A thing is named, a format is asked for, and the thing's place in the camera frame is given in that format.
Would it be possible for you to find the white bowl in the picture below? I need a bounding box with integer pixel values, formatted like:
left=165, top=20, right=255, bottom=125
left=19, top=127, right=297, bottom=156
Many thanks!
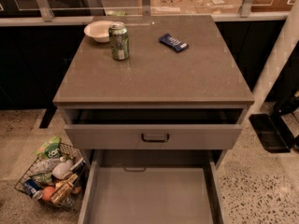
left=84, top=21, right=112, bottom=43

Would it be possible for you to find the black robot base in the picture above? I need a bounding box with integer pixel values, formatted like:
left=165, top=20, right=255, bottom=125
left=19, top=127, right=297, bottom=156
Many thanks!
left=248, top=91, right=299, bottom=154

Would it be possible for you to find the grey drawer cabinet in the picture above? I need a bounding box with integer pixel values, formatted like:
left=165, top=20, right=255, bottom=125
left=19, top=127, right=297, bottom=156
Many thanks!
left=51, top=14, right=256, bottom=224

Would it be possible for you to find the grey drawer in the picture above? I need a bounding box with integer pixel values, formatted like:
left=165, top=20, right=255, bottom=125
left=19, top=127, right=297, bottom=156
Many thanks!
left=65, top=108, right=242, bottom=150
left=78, top=150, right=228, bottom=224

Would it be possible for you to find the grey top drawer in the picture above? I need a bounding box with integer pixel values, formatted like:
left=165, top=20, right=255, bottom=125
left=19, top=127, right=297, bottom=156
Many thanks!
left=65, top=108, right=242, bottom=150

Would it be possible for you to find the cardboard box left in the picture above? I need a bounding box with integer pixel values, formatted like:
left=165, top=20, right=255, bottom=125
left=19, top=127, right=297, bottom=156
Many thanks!
left=150, top=0, right=197, bottom=15

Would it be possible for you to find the green chip bag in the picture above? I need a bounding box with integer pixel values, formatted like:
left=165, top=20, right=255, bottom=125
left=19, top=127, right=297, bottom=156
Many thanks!
left=35, top=136, right=62, bottom=159

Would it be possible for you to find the blue soda can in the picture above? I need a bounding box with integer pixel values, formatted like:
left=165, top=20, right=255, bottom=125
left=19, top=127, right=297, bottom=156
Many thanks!
left=22, top=179, right=43, bottom=200

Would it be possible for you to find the clear water bottle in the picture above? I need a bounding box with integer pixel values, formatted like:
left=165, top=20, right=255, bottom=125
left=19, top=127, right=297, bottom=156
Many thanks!
left=32, top=157, right=66, bottom=175

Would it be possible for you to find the green soda can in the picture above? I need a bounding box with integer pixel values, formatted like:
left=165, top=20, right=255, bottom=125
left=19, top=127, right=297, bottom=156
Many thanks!
left=108, top=21, right=129, bottom=61

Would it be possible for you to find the clear acrylic barrier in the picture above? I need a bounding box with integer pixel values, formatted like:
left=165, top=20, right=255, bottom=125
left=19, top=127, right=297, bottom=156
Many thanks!
left=1, top=0, right=253, bottom=23

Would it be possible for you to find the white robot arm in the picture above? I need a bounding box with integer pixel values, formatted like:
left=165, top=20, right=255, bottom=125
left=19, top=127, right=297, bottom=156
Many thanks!
left=247, top=0, right=299, bottom=117

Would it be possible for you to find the brown snack box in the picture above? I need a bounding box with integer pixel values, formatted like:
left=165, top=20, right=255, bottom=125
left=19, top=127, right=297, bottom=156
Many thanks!
left=50, top=182, right=73, bottom=205

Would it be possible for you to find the black wire basket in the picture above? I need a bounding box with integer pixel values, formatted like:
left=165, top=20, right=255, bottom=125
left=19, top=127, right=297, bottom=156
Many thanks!
left=14, top=143, right=88, bottom=209

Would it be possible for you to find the orange fruit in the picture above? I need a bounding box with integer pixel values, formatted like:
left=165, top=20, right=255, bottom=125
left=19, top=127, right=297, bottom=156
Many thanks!
left=42, top=186, right=55, bottom=202

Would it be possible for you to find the blue snack bar wrapper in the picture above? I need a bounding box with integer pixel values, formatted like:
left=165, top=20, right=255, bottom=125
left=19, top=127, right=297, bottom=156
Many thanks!
left=158, top=34, right=189, bottom=52

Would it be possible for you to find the white plastic bottle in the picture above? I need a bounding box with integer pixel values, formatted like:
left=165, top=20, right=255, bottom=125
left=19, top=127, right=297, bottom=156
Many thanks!
left=51, top=160, right=73, bottom=180

